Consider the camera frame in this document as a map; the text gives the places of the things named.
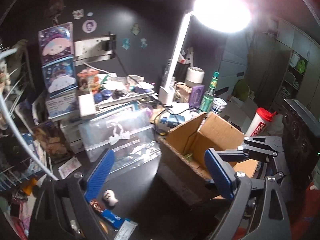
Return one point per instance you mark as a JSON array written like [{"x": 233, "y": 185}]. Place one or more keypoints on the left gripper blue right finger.
[{"x": 222, "y": 174}]

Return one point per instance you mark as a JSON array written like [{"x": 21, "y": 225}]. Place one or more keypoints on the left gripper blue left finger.
[{"x": 95, "y": 179}]

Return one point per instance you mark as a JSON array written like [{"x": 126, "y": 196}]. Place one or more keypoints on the small white ghost figure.
[{"x": 110, "y": 198}]

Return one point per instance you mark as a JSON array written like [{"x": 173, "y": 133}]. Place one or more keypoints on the red white cup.
[{"x": 260, "y": 121}]

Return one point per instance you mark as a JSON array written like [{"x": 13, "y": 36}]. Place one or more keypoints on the pink white paper sachet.
[{"x": 70, "y": 166}]

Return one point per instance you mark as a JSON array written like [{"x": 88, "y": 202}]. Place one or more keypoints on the brown cardboard box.
[{"x": 182, "y": 165}]

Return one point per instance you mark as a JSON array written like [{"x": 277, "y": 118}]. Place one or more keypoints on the clear zip plastic bag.
[{"x": 128, "y": 134}]

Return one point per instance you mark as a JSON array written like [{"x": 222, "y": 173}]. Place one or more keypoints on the white drawer organizer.
[{"x": 70, "y": 128}]

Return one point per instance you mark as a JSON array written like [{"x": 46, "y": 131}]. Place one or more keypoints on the brown blue snack bar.
[{"x": 115, "y": 221}]

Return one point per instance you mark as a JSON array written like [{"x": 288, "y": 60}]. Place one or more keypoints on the orange round cookie packet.
[{"x": 103, "y": 225}]

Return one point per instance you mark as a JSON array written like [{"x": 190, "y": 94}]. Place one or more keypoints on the white blue round tub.
[{"x": 218, "y": 105}]

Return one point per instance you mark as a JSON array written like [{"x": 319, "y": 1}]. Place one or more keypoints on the anime picture card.
[{"x": 52, "y": 140}]

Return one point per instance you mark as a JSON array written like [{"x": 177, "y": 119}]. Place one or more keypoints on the white ointment tube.
[{"x": 126, "y": 230}]

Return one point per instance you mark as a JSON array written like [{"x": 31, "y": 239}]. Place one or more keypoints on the green glass bottle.
[{"x": 209, "y": 95}]

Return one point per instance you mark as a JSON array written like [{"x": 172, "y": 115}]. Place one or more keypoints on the yellow block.
[{"x": 28, "y": 185}]

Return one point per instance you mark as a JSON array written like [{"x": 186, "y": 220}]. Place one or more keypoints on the purple box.
[{"x": 196, "y": 96}]

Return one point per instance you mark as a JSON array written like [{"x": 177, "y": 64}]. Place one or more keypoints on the small orange haired figurine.
[{"x": 88, "y": 81}]

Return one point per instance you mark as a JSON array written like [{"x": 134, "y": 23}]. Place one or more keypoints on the blue character blind box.
[{"x": 59, "y": 76}]

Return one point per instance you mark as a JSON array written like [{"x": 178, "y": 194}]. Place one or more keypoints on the pink character blind box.
[{"x": 56, "y": 43}]

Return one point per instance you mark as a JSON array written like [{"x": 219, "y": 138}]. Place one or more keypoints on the round anime badge sticker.
[{"x": 89, "y": 26}]

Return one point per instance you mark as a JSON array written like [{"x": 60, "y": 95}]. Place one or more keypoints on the white desk lamp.
[{"x": 205, "y": 28}]

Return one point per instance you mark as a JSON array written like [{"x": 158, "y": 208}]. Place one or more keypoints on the white wall socket strip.
[{"x": 94, "y": 49}]

